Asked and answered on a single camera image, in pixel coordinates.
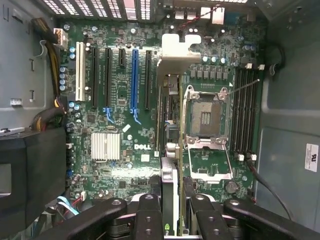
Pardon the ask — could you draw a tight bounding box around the blue disk wire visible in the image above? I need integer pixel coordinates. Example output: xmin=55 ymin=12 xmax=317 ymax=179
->
xmin=55 ymin=195 xmax=81 ymax=216

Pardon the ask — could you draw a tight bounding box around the CPU socket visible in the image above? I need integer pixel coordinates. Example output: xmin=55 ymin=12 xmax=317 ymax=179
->
xmin=183 ymin=84 xmax=231 ymax=146

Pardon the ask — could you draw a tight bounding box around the long black wire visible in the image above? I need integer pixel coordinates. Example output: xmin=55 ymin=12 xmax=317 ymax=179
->
xmin=245 ymin=153 xmax=294 ymax=221

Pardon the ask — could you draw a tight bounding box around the blue expansion slot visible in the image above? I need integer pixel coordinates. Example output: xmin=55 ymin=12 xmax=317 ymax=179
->
xmin=129 ymin=48 xmax=142 ymax=126

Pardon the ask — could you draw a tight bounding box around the metal socket cover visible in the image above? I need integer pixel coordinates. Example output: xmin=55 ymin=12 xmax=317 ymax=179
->
xmin=186 ymin=142 xmax=235 ymax=185

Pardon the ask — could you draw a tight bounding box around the black looped wire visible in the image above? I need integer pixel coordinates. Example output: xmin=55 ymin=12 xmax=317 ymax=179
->
xmin=268 ymin=44 xmax=287 ymax=75

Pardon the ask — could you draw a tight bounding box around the green motherboard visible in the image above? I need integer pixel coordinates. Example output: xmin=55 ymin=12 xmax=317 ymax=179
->
xmin=58 ymin=21 xmax=266 ymax=204

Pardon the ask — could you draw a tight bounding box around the white expansion slot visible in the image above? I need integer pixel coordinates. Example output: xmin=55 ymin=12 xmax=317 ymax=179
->
xmin=75 ymin=41 xmax=87 ymax=103

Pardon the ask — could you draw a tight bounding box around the black RAM slot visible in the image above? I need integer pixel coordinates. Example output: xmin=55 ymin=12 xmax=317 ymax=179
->
xmin=160 ymin=87 xmax=168 ymax=152
xmin=166 ymin=93 xmax=176 ymax=123
xmin=241 ymin=62 xmax=255 ymax=161
xmin=236 ymin=65 xmax=249 ymax=162
xmin=230 ymin=66 xmax=243 ymax=161
xmin=247 ymin=63 xmax=266 ymax=162

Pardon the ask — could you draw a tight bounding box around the red black fan wire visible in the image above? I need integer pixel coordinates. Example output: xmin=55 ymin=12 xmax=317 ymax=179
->
xmin=179 ymin=5 xmax=225 ymax=32

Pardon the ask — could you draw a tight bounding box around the silver finned heatsink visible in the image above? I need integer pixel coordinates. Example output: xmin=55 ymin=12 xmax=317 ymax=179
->
xmin=90 ymin=131 xmax=122 ymax=161

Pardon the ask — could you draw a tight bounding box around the coin cell battery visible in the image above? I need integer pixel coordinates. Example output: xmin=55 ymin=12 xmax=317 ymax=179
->
xmin=224 ymin=180 xmax=239 ymax=195

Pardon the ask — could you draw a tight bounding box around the thin locking lever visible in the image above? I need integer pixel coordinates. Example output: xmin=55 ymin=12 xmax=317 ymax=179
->
xmin=225 ymin=78 xmax=261 ymax=96

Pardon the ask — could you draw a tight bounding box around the black plastic shroud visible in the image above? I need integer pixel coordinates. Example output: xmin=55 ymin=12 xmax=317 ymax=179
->
xmin=0 ymin=126 xmax=68 ymax=232

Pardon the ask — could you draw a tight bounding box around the grey power supply unit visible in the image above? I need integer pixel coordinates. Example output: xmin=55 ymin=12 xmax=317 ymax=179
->
xmin=0 ymin=0 xmax=61 ymax=131

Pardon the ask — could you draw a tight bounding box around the grey desktop computer case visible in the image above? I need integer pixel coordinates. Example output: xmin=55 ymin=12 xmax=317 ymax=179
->
xmin=0 ymin=0 xmax=320 ymax=240

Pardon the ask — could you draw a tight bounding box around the yellow black power wire bundle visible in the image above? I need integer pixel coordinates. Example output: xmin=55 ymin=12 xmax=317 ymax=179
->
xmin=30 ymin=16 xmax=70 ymax=132

